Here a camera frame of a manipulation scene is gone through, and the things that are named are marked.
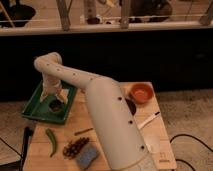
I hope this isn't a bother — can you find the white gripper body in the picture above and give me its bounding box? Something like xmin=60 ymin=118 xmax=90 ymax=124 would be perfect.
xmin=42 ymin=74 xmax=62 ymax=92

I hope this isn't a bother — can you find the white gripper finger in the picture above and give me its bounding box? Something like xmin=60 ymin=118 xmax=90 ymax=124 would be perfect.
xmin=56 ymin=89 xmax=68 ymax=103
xmin=40 ymin=89 xmax=51 ymax=102

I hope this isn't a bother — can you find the dark cup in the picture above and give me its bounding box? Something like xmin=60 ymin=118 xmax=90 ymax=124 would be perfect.
xmin=49 ymin=99 xmax=63 ymax=113

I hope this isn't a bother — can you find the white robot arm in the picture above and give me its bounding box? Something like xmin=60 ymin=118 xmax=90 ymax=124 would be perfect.
xmin=34 ymin=53 xmax=152 ymax=171

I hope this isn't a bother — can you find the green plastic tray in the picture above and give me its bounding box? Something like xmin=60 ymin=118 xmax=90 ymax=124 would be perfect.
xmin=22 ymin=82 xmax=77 ymax=125

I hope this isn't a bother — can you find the green chili pepper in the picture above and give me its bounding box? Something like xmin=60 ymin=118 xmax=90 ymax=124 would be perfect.
xmin=45 ymin=129 xmax=57 ymax=157

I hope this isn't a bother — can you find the small dark stick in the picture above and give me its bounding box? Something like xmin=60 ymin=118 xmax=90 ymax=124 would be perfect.
xmin=74 ymin=128 xmax=93 ymax=136

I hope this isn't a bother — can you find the dark grape bunch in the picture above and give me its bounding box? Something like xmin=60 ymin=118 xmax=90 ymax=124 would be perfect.
xmin=63 ymin=137 xmax=89 ymax=159

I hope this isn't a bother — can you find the blue sponge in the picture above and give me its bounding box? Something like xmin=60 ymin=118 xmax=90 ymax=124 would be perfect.
xmin=76 ymin=144 xmax=99 ymax=170

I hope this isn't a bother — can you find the dark round object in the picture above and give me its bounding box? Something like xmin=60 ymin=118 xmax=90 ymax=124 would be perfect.
xmin=125 ymin=99 xmax=136 ymax=116

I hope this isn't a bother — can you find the orange bowl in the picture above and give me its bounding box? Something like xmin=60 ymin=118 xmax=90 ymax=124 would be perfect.
xmin=129 ymin=83 xmax=153 ymax=104

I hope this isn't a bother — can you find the black cable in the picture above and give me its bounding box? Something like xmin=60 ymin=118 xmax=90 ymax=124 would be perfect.
xmin=169 ymin=133 xmax=213 ymax=171

